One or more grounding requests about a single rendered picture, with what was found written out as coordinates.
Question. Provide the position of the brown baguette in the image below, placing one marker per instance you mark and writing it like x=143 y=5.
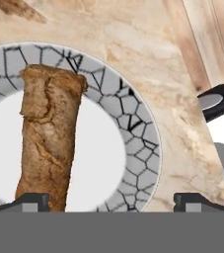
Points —
x=47 y=131

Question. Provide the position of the pale wood cupboard front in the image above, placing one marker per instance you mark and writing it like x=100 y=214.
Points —
x=212 y=39

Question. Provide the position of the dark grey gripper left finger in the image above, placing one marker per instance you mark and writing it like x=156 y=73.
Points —
x=34 y=199

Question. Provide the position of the white plate with crackle rim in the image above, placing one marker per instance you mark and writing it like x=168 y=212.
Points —
x=139 y=138

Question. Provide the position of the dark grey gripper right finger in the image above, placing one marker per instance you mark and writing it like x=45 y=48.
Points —
x=186 y=199

